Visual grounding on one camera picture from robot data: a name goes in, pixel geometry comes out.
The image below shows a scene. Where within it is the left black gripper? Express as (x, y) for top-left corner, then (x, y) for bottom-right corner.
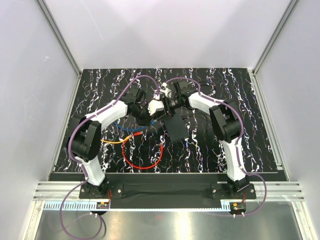
(130, 103), (156, 127)

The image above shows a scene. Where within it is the blue ethernet cable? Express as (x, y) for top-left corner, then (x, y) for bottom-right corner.
(112, 119), (158, 133)

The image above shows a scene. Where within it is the black power adapter with cord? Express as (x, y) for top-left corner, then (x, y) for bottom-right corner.
(181, 81), (216, 131)

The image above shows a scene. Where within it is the black network switch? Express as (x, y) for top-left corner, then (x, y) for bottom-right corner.
(164, 114), (189, 144)

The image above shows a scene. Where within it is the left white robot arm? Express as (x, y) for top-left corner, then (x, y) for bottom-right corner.
(66, 87), (165, 198)

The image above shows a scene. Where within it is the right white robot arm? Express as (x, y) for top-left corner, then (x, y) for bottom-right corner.
(160, 77), (250, 199)

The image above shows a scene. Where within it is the left small connector board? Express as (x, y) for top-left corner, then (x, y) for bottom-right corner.
(96, 201), (110, 210)

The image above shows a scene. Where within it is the small connector board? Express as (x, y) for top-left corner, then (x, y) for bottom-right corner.
(96, 201), (110, 210)
(230, 202), (247, 212)

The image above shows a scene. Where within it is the right small connector board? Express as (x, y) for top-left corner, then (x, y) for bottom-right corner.
(230, 202), (247, 212)

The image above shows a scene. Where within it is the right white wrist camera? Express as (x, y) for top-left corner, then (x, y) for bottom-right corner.
(160, 82), (171, 95)

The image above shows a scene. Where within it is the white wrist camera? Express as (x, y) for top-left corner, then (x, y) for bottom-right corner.
(160, 82), (171, 95)
(147, 99), (165, 116)

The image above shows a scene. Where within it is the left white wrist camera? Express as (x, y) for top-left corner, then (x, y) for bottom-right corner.
(147, 99), (165, 116)

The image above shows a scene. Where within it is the red ethernet cable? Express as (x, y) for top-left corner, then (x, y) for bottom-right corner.
(121, 130), (165, 170)

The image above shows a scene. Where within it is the orange ethernet cable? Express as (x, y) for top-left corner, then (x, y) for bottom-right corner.
(99, 134), (133, 145)

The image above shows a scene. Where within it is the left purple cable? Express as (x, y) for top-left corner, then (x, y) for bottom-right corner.
(59, 74), (161, 238)

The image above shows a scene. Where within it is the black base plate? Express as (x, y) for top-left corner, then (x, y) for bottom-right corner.
(79, 172), (257, 200)

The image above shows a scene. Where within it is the left aluminium frame post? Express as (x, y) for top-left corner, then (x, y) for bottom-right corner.
(35, 0), (82, 77)

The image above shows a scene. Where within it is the aluminium frame post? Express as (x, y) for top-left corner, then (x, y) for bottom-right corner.
(252, 0), (300, 75)
(35, 0), (82, 77)

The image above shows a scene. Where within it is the aluminium front rail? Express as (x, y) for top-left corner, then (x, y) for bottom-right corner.
(33, 181), (304, 202)

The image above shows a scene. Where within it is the white slotted cable duct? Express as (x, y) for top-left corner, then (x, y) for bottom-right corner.
(43, 200), (231, 212)

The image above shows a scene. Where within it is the right aluminium frame post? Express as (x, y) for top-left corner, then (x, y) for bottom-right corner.
(252, 0), (300, 75)

